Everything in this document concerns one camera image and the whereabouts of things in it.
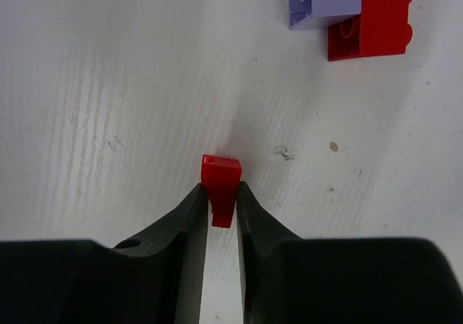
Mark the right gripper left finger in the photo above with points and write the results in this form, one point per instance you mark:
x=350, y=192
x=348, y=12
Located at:
x=154, y=276

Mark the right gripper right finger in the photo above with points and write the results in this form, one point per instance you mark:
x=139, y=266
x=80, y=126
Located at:
x=288, y=279

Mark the red lego bow piece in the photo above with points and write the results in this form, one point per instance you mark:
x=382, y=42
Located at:
x=220, y=177

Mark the red lego brick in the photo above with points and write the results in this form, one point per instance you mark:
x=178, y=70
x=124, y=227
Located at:
x=381, y=29

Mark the small lilac lego brick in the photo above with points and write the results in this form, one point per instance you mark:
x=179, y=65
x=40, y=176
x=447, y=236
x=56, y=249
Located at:
x=312, y=14

